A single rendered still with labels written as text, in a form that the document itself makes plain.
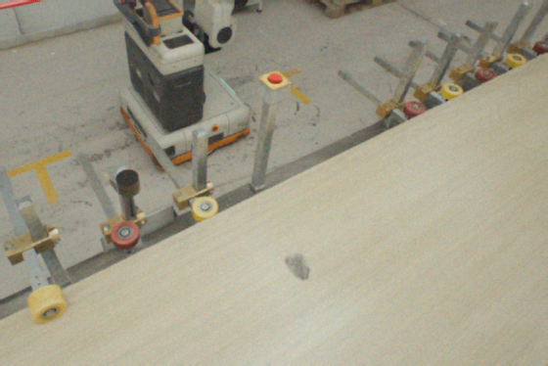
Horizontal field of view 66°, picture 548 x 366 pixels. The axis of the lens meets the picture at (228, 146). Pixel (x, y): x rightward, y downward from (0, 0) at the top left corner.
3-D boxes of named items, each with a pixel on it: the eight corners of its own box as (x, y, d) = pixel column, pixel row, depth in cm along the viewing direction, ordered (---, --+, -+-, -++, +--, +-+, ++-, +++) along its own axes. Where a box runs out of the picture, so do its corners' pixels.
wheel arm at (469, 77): (406, 46, 222) (409, 39, 219) (411, 44, 224) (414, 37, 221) (479, 91, 198) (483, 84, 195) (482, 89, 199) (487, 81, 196)
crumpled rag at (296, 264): (281, 254, 122) (283, 250, 120) (303, 251, 123) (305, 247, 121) (290, 283, 116) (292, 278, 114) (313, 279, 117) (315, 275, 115)
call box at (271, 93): (255, 96, 133) (258, 76, 128) (273, 89, 136) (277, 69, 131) (269, 109, 129) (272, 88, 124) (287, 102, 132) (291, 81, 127)
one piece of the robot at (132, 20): (157, 60, 214) (135, 28, 196) (129, 27, 235) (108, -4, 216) (174, 47, 215) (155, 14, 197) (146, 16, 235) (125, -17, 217)
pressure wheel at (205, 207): (190, 234, 137) (189, 213, 128) (195, 214, 142) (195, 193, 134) (213, 238, 136) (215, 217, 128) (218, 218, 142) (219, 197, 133)
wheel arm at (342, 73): (336, 76, 203) (339, 68, 200) (342, 74, 205) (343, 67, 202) (406, 130, 179) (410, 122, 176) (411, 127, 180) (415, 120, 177)
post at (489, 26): (442, 103, 221) (487, 19, 187) (446, 101, 222) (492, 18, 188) (447, 107, 219) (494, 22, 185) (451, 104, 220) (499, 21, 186)
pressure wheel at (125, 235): (112, 248, 132) (106, 227, 123) (135, 236, 135) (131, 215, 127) (121, 267, 127) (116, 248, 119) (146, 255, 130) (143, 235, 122)
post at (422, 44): (379, 127, 197) (418, 37, 163) (384, 125, 198) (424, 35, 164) (385, 132, 195) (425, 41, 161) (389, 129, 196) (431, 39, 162)
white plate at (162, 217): (104, 252, 141) (99, 237, 134) (173, 220, 151) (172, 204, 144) (105, 254, 140) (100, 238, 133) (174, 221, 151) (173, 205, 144)
